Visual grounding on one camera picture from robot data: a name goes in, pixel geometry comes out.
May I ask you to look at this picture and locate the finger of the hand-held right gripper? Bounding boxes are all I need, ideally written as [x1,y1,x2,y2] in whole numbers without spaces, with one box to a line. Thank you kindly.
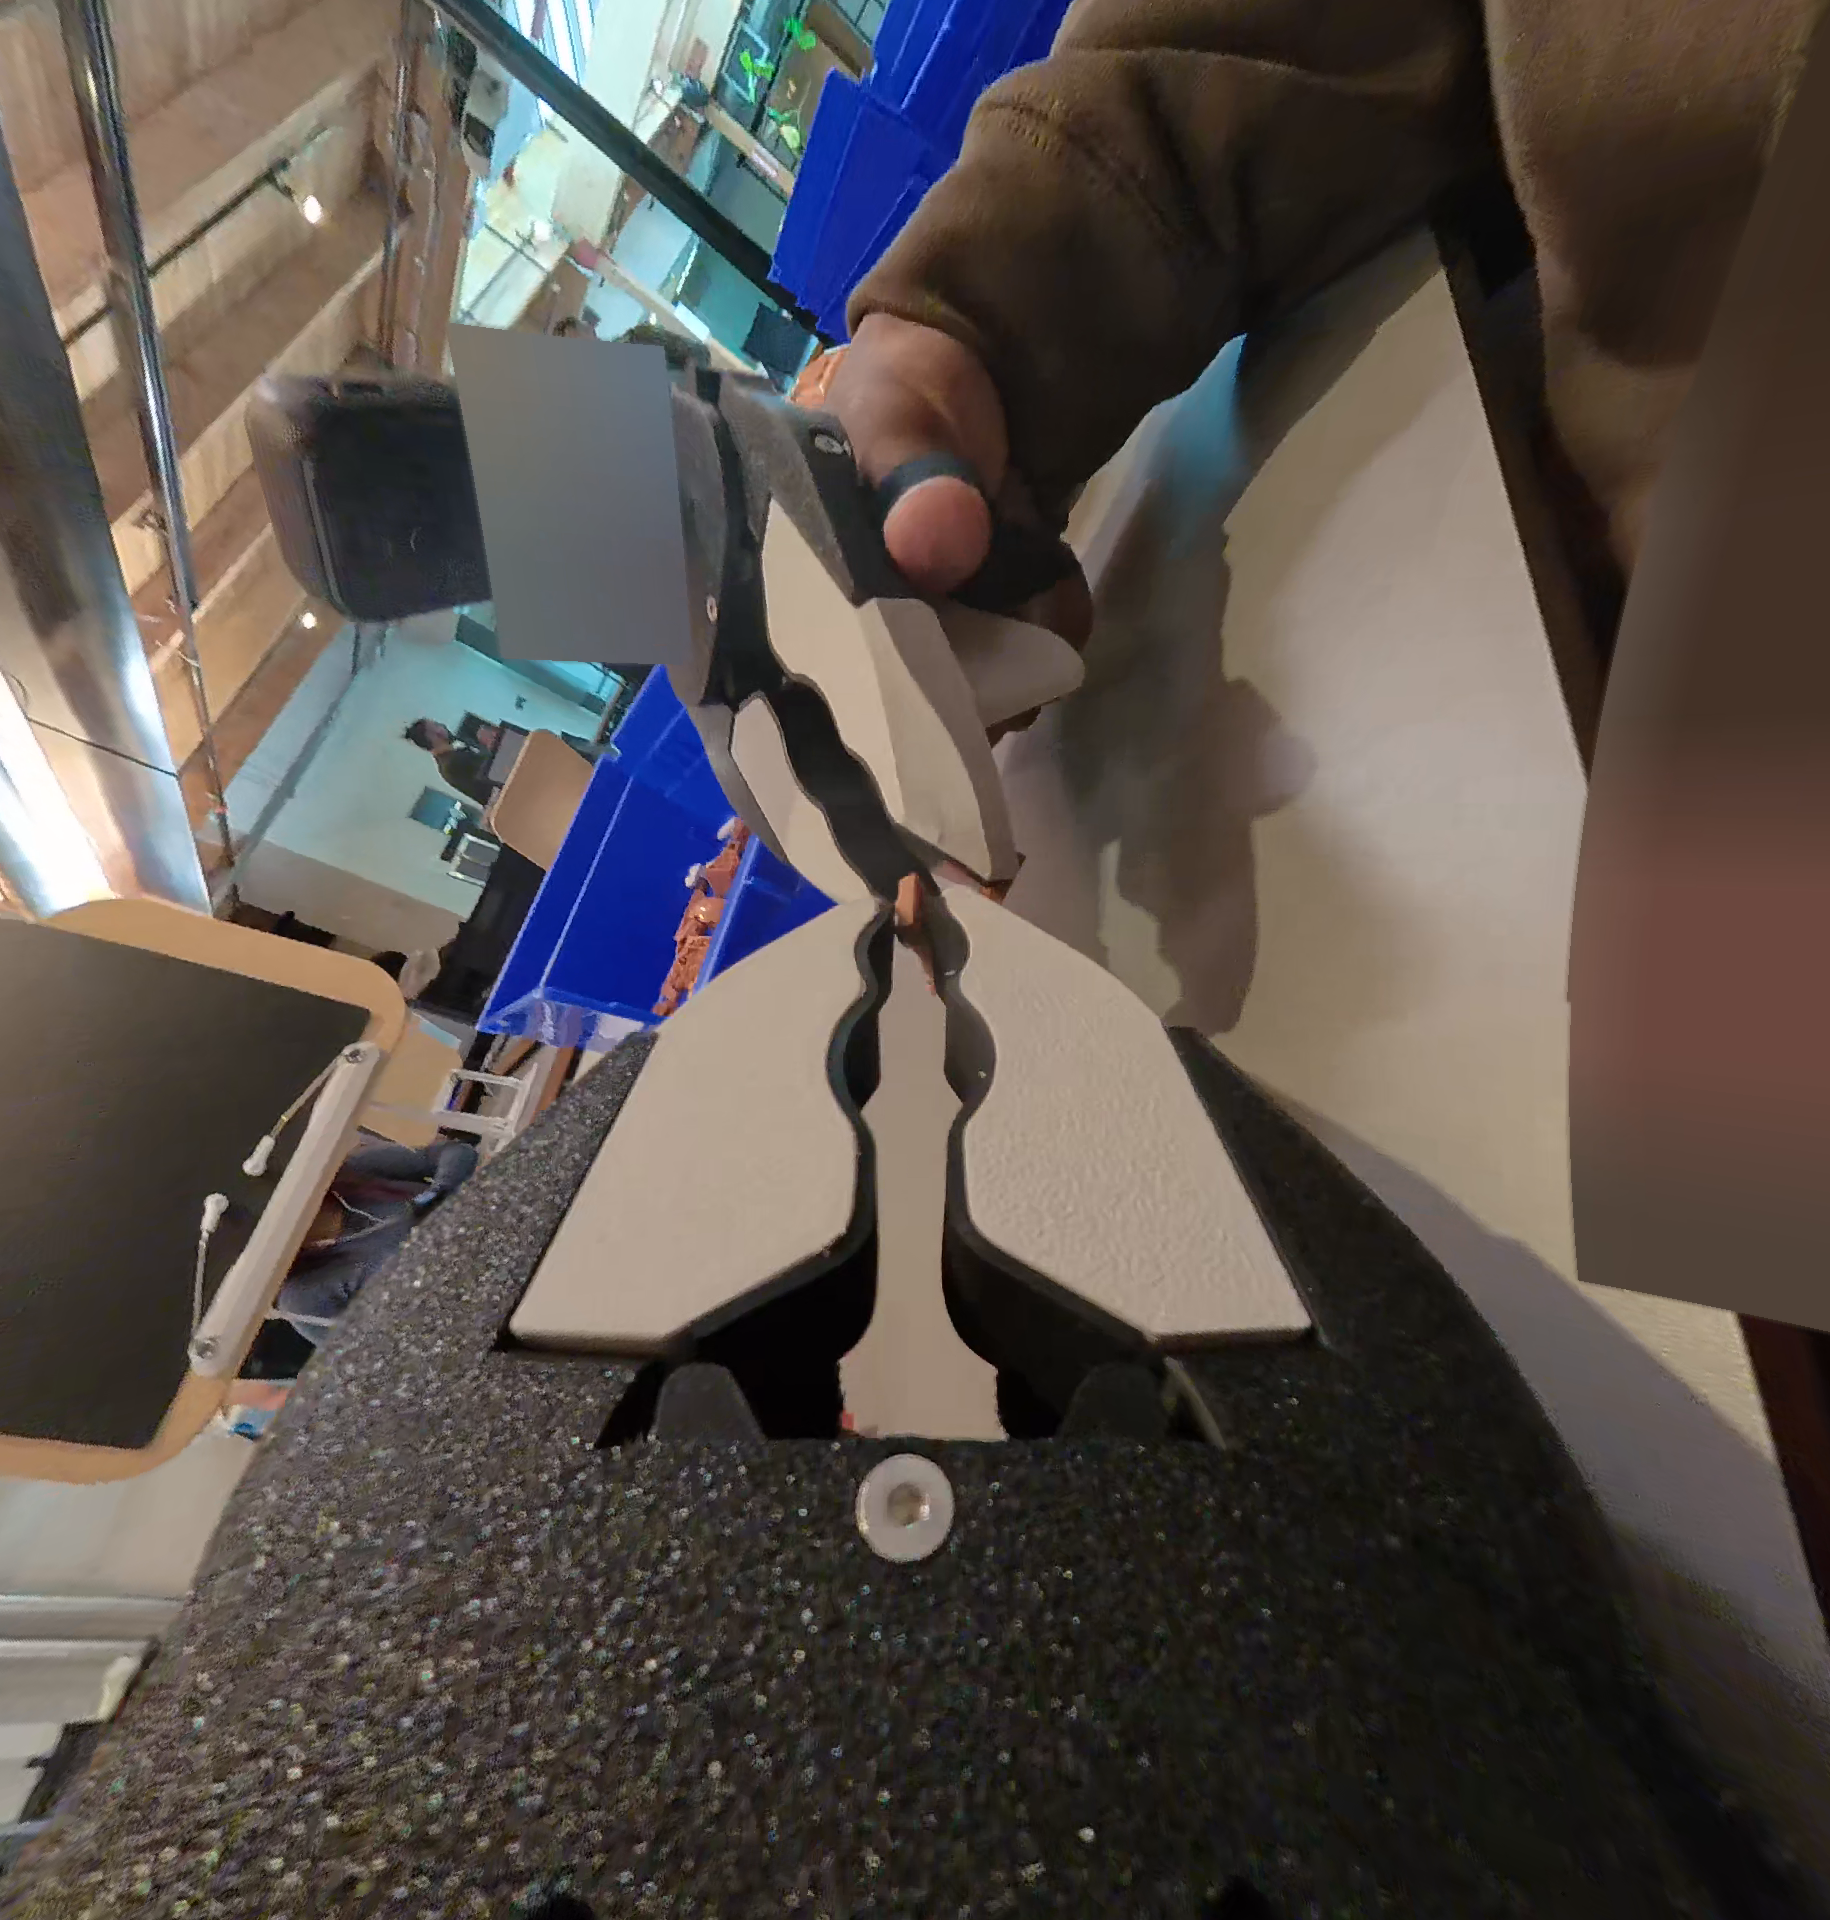
[762,495,1025,889]
[697,696,893,908]

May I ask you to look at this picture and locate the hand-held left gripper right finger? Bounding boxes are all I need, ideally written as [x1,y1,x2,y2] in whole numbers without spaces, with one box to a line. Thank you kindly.
[919,889,1314,1350]

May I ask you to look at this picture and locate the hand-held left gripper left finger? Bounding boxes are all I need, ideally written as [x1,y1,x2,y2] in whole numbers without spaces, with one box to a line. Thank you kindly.
[507,900,901,1352]

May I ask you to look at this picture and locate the pile of brown lego pieces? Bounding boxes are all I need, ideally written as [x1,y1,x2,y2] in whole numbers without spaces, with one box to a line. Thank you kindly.
[652,817,752,1022]

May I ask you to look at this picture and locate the blue plastic bin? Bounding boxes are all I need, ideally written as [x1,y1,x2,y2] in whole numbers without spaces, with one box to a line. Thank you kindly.
[478,666,843,1053]

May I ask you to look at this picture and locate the person's right forearm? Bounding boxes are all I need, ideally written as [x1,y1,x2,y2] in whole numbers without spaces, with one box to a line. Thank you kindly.
[847,0,1503,512]

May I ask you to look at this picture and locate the person's right hand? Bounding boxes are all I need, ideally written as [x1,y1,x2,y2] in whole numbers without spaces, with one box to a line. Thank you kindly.
[826,314,1098,740]

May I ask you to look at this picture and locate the white stand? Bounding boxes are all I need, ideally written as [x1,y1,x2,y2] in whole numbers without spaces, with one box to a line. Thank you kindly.
[434,1065,533,1143]

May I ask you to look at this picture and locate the wooden chair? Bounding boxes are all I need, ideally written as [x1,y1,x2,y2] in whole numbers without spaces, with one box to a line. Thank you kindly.
[491,730,602,873]

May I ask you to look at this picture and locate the stack of blue bins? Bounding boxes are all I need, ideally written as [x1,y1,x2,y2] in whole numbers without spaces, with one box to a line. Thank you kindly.
[771,0,1074,338]

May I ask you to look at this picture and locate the wood framed black panel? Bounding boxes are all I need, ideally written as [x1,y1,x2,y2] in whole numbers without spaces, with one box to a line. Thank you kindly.
[0,900,410,1487]

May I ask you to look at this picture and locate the silver ventilation duct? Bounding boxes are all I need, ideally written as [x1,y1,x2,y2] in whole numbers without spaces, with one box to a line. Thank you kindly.
[0,0,213,918]

